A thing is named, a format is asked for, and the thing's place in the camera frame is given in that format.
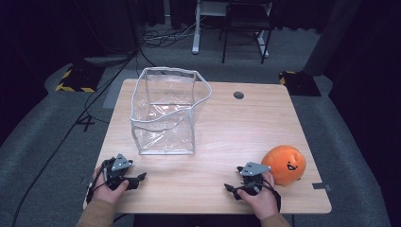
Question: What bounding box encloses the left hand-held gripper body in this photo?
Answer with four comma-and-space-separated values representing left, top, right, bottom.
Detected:
101, 153, 134, 191

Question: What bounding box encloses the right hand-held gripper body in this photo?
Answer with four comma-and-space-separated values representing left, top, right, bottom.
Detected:
236, 161, 272, 195

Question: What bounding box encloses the orange plush toy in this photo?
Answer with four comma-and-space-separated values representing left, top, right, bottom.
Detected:
260, 145, 307, 187

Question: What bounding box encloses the clear plastic storage bag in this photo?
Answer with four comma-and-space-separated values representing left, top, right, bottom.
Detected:
130, 66, 213, 156

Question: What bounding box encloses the person's left hand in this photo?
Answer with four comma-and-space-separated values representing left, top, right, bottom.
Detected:
91, 166, 130, 204

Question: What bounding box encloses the person's right hand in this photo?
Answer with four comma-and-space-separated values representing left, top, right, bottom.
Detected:
236, 171, 281, 221

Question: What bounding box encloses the black cross floor tape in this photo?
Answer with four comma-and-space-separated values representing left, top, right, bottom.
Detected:
75, 114, 96, 133

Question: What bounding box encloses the grey tape strip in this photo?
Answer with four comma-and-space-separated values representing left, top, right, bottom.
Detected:
311, 182, 333, 192

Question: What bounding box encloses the grey stand base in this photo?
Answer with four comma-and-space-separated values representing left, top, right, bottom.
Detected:
82, 54, 133, 68

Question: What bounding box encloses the black chair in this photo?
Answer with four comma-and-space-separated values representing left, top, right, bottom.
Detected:
218, 0, 274, 65

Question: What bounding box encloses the grey curtain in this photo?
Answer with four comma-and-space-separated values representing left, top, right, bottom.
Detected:
303, 0, 362, 77

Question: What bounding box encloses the right hand-held gripper cable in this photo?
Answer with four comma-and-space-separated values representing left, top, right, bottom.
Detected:
260, 181, 283, 213

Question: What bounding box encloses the hand-held gripper cable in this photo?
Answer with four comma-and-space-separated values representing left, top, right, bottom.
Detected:
85, 159, 112, 204
260, 181, 283, 213

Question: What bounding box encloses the left hand-held gripper cable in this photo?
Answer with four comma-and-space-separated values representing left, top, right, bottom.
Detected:
85, 159, 112, 204

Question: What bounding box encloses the long black floor cable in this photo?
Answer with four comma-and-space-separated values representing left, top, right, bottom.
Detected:
10, 46, 157, 227

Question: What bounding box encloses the black yellow-striped base plate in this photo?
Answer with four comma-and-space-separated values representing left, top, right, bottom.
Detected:
54, 63, 106, 95
278, 70, 323, 97

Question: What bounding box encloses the bundle of floor cables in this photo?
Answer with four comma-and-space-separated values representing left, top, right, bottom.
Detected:
140, 17, 202, 49

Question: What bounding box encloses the white desk frame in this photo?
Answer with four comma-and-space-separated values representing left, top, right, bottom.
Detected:
191, 0, 270, 59

